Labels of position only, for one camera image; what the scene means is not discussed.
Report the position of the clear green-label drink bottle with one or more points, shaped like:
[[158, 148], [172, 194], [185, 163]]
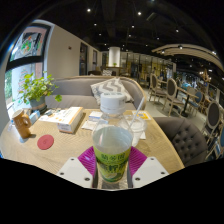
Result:
[[111, 143]]

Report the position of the white paper napkin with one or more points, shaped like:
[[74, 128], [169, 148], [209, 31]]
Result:
[[143, 135]]

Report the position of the white orange flat box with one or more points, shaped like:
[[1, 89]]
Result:
[[66, 116]]

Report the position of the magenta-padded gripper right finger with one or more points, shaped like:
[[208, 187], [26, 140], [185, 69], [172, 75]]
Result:
[[150, 170]]

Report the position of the small white blue box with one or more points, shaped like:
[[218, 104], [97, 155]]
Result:
[[95, 115]]

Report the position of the grey curved sofa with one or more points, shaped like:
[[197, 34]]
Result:
[[73, 88]]

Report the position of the tan ceramic mug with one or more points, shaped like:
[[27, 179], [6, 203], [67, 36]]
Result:
[[21, 126]]

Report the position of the grey white chevron cushion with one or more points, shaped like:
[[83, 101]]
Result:
[[108, 86]]

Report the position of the flat round red coaster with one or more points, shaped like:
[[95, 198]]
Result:
[[45, 142]]

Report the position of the clear plastic cup with straw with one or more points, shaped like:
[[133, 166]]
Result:
[[138, 128]]

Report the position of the window with painted decorations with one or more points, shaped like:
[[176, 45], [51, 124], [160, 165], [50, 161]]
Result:
[[28, 45]]

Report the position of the grey tufted armchair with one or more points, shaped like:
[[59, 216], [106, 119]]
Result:
[[181, 136]]

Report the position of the ceiling spot lights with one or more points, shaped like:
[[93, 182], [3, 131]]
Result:
[[139, 13]]

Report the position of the yellow card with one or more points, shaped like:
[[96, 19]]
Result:
[[143, 115]]

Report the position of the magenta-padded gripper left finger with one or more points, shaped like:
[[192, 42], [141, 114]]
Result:
[[75, 171]]

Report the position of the green potted plant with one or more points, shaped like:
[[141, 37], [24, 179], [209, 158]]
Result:
[[36, 88]]

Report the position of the blue white small carton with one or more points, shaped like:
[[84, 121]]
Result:
[[34, 117]]

